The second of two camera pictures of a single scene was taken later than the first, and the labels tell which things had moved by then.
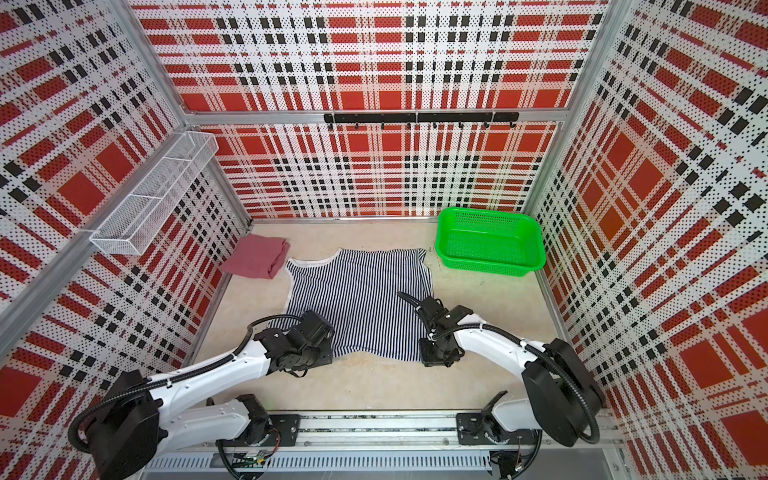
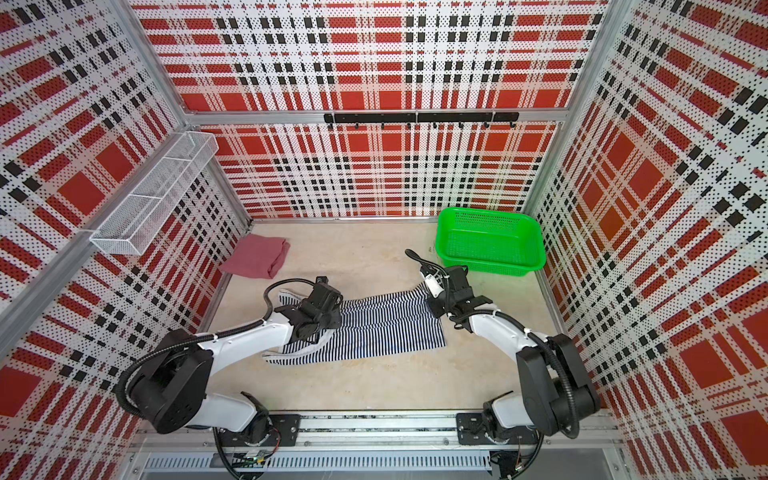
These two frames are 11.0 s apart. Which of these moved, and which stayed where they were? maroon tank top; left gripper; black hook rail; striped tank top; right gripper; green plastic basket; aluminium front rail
Moved: striped tank top; right gripper; left gripper
Stayed: maroon tank top; green plastic basket; aluminium front rail; black hook rail
